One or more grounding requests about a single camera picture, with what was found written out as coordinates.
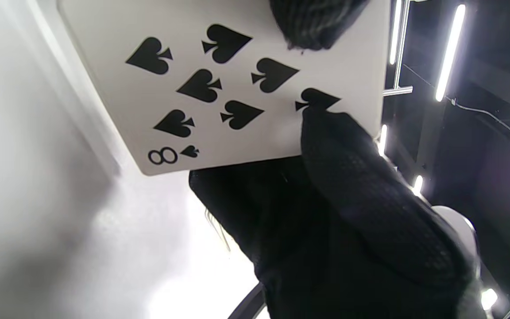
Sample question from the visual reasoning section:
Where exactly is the aluminium frame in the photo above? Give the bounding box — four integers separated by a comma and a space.
382, 0, 414, 97

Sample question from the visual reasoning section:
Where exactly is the person's left hand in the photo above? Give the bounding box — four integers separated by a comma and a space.
269, 0, 371, 52

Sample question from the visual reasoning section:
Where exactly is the person's right hand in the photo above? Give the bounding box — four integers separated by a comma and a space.
189, 106, 487, 319

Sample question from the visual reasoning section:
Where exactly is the pile of dealt playing cards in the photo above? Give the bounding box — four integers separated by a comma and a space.
29, 0, 392, 177

